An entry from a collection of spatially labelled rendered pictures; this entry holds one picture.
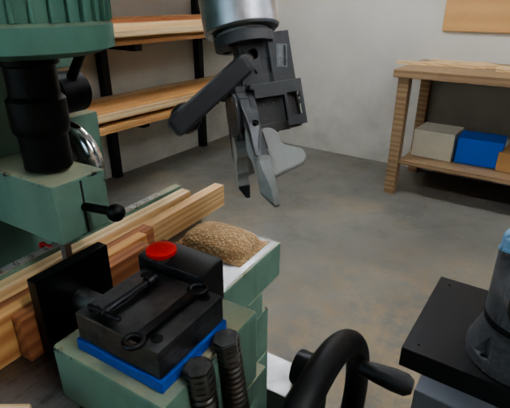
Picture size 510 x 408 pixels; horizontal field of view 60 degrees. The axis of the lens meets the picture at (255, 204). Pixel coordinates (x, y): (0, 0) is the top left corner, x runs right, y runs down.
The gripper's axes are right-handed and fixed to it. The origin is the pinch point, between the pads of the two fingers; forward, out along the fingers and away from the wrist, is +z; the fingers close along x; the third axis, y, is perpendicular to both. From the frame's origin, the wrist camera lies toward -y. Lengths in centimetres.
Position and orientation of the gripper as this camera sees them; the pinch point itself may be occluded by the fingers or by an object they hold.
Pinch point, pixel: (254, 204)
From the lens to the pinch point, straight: 55.0
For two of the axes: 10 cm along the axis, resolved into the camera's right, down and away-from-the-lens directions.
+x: -2.3, -0.8, 9.7
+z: 1.7, 9.8, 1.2
